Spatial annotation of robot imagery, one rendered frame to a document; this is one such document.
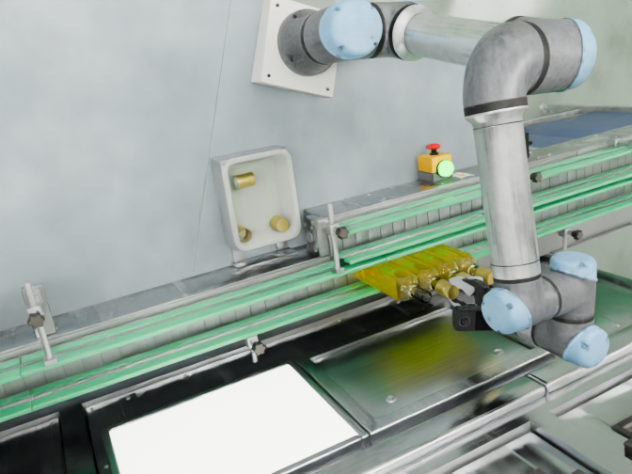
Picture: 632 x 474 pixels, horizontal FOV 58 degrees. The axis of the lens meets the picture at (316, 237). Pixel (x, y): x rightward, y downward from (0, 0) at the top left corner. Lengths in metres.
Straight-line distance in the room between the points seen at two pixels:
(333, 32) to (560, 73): 0.46
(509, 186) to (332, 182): 0.71
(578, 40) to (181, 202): 0.90
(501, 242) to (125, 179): 0.83
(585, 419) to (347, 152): 0.85
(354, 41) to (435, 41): 0.17
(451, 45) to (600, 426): 0.75
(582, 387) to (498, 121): 0.59
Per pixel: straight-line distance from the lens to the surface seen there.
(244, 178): 1.38
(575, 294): 1.04
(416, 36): 1.24
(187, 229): 1.41
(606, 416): 1.24
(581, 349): 1.07
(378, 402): 1.18
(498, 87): 0.91
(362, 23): 1.24
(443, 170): 1.62
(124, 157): 1.36
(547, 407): 1.21
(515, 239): 0.94
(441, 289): 1.31
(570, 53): 1.01
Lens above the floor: 2.09
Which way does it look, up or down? 60 degrees down
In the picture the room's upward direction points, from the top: 116 degrees clockwise
